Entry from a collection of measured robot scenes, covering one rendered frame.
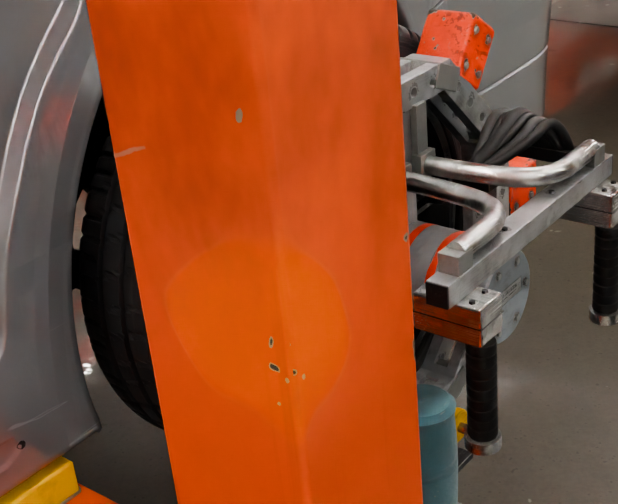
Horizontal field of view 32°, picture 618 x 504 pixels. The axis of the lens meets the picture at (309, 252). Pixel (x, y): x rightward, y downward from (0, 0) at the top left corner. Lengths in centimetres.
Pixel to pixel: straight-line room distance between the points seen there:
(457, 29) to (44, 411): 74
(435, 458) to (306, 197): 72
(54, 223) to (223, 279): 52
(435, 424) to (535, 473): 111
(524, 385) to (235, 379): 196
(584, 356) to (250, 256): 217
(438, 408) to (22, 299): 53
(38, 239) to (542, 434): 159
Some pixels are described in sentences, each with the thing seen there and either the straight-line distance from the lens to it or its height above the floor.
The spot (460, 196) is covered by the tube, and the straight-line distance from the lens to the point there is 132.
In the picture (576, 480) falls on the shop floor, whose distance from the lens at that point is 246.
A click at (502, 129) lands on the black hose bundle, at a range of 145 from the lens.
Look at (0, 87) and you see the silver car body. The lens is 123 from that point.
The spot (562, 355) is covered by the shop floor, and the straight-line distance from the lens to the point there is 287.
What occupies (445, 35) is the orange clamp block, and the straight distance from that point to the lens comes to 151.
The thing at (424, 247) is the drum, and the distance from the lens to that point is 140.
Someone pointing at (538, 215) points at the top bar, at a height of 98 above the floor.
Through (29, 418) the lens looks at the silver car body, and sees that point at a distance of 133.
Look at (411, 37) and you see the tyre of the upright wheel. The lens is 153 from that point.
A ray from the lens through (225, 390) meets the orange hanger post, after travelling 84.
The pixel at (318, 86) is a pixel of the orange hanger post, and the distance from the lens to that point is 73.
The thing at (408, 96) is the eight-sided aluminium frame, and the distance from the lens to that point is 138.
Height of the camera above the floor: 154
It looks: 27 degrees down
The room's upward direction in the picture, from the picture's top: 6 degrees counter-clockwise
